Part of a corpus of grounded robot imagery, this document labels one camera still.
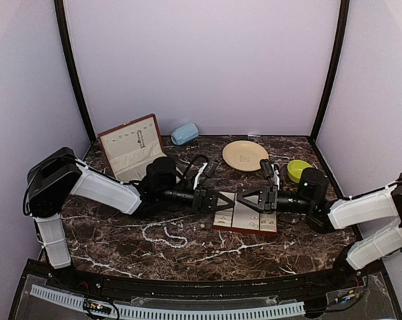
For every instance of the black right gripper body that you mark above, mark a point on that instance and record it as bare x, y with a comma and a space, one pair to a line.
299, 205

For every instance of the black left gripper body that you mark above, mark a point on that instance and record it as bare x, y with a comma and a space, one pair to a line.
167, 196

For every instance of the red earring tray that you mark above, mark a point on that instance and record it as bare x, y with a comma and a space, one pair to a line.
243, 219

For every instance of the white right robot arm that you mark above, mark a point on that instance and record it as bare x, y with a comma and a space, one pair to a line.
384, 202

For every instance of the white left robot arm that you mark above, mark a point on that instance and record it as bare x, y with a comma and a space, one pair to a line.
62, 177

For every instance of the red wooden jewelry box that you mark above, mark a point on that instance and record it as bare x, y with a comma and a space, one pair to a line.
129, 148

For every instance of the green small bowl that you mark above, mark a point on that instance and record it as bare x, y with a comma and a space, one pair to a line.
295, 169

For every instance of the cream ceramic plate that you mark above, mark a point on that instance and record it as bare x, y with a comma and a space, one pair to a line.
244, 156

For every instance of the light blue cup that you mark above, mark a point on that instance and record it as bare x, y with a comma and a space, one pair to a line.
184, 134

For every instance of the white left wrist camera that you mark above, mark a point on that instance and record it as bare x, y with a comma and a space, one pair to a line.
204, 173

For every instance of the white slotted cable duct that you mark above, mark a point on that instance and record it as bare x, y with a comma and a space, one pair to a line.
146, 308

